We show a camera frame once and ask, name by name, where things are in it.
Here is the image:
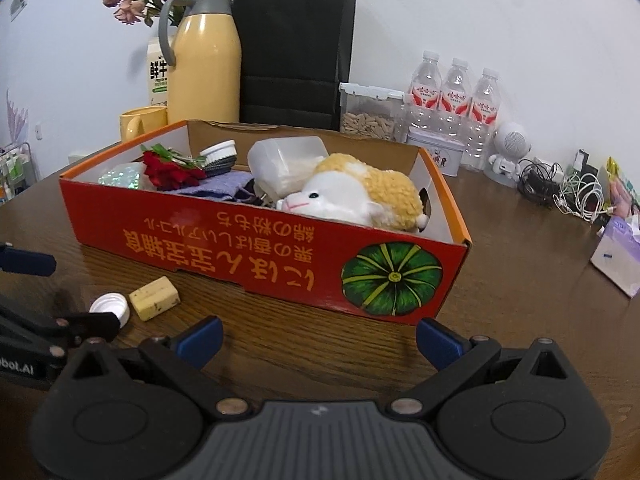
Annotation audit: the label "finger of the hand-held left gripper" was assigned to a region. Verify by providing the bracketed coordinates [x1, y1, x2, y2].
[0, 242, 57, 277]
[0, 294, 122, 356]

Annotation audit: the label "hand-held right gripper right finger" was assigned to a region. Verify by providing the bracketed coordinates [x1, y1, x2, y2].
[385, 316, 591, 418]

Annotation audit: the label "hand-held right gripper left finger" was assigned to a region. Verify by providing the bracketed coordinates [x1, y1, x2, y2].
[47, 315, 253, 420]

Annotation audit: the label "white ribbed bottle cap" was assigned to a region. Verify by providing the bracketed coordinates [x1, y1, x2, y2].
[89, 292, 132, 332]

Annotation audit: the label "red cardboard box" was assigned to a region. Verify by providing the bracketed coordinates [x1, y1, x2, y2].
[59, 119, 472, 327]

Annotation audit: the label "red rose with wrapper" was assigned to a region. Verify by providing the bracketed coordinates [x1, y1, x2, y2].
[141, 144, 207, 191]

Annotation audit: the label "yellow soap block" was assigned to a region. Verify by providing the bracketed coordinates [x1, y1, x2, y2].
[129, 276, 181, 322]

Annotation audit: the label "storage cart with bottles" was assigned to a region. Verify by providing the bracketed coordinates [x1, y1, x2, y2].
[0, 142, 38, 206]

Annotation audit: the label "sparkly green packet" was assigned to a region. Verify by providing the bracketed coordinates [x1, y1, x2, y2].
[97, 162, 146, 191]

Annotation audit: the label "purple knit cloth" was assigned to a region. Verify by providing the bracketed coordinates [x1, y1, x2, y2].
[164, 172, 257, 204]

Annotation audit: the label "white and tan plush sheep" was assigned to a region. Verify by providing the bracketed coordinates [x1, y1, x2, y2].
[276, 154, 431, 233]

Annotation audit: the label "black hair comb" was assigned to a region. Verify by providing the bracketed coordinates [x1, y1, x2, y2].
[202, 155, 239, 179]

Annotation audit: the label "yellow mug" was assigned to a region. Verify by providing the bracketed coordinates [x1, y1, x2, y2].
[119, 106, 168, 143]

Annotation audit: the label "white printed tin box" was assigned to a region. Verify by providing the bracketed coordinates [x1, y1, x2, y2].
[406, 127, 466, 178]

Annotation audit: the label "white jar lid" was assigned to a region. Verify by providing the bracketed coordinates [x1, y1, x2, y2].
[200, 141, 237, 163]

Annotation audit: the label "purple tissue pack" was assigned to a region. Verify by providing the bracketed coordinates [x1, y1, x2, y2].
[590, 215, 640, 298]

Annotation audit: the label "clear plastic container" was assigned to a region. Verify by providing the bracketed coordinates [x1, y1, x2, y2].
[247, 136, 329, 197]

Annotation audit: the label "white robot figure speaker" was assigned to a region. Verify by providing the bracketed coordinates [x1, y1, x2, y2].
[484, 121, 533, 188]

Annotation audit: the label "white milk carton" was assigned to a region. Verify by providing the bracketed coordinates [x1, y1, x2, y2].
[147, 40, 173, 108]

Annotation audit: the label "clear container of seeds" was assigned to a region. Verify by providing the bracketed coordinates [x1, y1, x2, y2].
[339, 82, 405, 142]

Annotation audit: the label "black green small device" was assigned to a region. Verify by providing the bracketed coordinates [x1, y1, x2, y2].
[570, 149, 601, 181]

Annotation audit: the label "yellow snack packet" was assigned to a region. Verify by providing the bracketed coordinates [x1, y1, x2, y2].
[605, 156, 640, 218]

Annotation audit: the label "clear water bottle red label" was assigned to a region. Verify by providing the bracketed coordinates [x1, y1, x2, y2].
[469, 67, 502, 173]
[407, 50, 443, 131]
[440, 57, 473, 136]

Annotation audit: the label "yellow thermos jug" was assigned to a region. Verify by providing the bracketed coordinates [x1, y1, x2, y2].
[159, 0, 242, 123]

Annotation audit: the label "black paper bag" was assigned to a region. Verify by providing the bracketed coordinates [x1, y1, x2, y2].
[232, 0, 357, 132]

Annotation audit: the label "purple flower wall sticker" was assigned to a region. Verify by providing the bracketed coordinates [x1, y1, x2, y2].
[5, 89, 29, 147]

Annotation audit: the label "tangled black cables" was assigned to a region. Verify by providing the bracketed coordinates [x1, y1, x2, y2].
[517, 157, 566, 206]

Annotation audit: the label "tangled white cables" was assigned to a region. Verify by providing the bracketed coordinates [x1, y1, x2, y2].
[552, 172, 608, 224]

